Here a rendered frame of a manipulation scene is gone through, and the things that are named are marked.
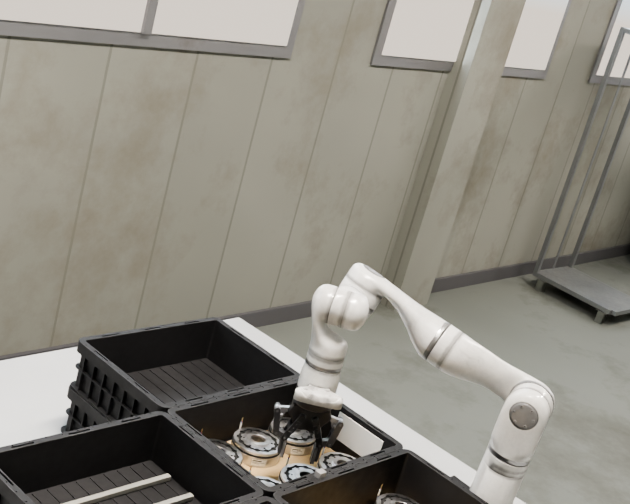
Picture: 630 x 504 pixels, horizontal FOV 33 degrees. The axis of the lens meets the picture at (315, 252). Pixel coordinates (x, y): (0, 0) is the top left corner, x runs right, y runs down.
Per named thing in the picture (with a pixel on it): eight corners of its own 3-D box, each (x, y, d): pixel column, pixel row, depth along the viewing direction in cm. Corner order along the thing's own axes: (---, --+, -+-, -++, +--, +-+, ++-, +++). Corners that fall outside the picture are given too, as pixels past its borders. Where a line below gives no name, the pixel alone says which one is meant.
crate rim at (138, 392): (214, 325, 254) (216, 316, 253) (301, 386, 236) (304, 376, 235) (73, 348, 224) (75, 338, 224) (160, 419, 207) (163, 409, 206)
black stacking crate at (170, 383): (205, 361, 257) (216, 318, 253) (290, 423, 239) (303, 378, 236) (65, 388, 228) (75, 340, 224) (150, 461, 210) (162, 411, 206)
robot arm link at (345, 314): (371, 300, 193) (378, 294, 207) (325, 284, 194) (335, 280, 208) (359, 336, 194) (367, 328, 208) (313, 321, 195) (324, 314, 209)
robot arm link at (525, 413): (553, 407, 211) (522, 478, 218) (562, 390, 220) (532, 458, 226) (509, 387, 214) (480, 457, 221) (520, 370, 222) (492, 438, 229)
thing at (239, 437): (258, 425, 225) (259, 423, 225) (291, 450, 219) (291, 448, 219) (222, 435, 218) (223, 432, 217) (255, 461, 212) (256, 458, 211)
